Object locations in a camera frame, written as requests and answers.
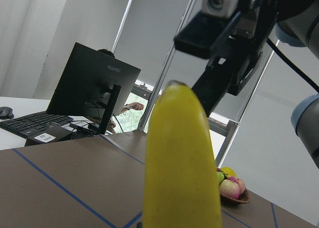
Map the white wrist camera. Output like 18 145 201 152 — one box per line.
201 0 239 19

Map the person in white shirt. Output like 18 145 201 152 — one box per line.
98 48 144 132

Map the red apple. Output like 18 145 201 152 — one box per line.
219 180 240 199
228 176 246 194

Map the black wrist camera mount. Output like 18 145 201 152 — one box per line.
174 11 264 115

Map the aluminium frame post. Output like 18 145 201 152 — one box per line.
137 0 196 132

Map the black printer box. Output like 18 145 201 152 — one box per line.
25 126 73 146

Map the black keyboard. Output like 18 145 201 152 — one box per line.
0 112 73 138

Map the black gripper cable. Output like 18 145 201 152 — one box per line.
266 37 319 94

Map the green pear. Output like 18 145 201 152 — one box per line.
216 172 225 184

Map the yellow banana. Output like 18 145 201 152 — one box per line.
220 167 237 178
142 81 222 228

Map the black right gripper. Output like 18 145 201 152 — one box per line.
231 0 279 71

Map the computer mouse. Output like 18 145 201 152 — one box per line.
0 107 14 119

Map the red apple upper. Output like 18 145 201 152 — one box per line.
219 180 240 199

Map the wicker basket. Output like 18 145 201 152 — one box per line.
219 189 251 205

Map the red apple lower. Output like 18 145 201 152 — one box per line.
228 176 246 194

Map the black monitor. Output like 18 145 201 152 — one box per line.
46 43 141 134

